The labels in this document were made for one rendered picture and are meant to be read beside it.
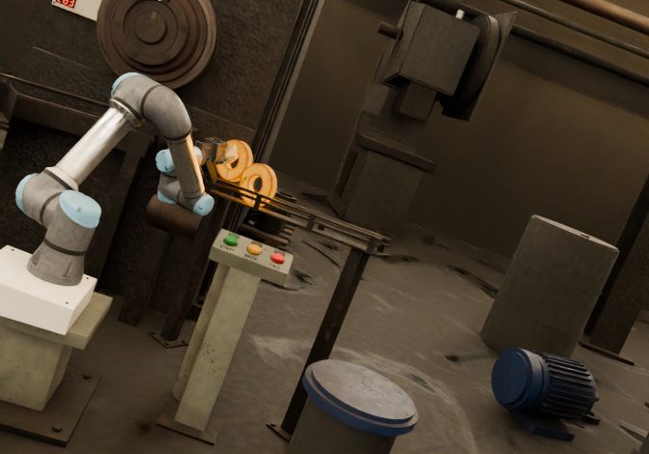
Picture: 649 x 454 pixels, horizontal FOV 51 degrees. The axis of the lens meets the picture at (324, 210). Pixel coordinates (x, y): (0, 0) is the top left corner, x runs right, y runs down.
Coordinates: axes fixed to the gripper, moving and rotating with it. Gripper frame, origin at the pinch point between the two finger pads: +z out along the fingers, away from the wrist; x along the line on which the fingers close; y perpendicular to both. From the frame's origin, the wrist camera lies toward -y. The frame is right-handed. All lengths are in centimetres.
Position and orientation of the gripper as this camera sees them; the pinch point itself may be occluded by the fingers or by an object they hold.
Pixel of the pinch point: (236, 156)
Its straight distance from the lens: 257.3
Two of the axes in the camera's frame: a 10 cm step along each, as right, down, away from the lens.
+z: 6.2, -1.7, 7.7
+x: -7.6, -3.8, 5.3
